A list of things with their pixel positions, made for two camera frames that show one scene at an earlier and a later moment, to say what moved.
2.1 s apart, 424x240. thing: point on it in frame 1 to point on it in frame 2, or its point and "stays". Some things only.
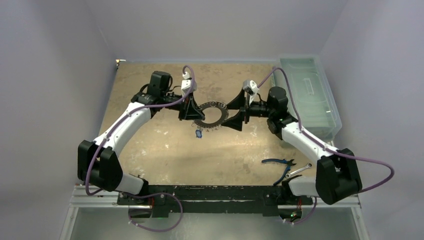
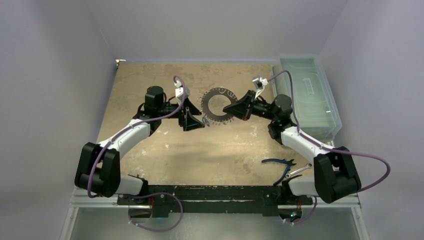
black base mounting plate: x=214 y=201 stays
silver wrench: x=308 y=165 stays
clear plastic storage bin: x=318 y=109 stays
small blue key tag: x=198 y=133 to x=206 y=121
